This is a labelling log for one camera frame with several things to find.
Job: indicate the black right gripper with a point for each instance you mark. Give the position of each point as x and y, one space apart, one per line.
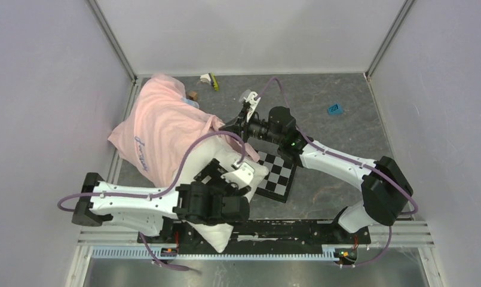
235 128

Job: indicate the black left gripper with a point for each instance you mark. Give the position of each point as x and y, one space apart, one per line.
213 171

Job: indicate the white pillow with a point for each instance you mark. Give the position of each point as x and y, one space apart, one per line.
206 163

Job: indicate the pink printed pillowcase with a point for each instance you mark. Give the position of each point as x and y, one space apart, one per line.
162 129

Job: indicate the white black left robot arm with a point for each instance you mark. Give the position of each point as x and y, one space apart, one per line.
145 209

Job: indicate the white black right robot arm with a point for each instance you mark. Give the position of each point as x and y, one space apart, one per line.
384 188

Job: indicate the small brown wooden block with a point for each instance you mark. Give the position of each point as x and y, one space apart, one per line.
192 95

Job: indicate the white yellow purple toy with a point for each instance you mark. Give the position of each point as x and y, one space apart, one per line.
211 80

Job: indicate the black white chessboard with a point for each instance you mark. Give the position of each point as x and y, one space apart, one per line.
278 182

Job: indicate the small blue block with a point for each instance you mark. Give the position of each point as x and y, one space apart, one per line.
335 109

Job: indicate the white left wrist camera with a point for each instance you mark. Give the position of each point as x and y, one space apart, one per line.
241 177

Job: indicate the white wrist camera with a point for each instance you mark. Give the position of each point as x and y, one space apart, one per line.
250 100
241 177

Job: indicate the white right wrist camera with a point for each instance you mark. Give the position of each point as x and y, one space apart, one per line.
250 100

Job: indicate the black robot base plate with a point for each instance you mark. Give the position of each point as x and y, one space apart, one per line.
262 237

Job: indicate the grey slotted cable duct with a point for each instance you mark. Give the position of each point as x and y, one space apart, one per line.
244 256

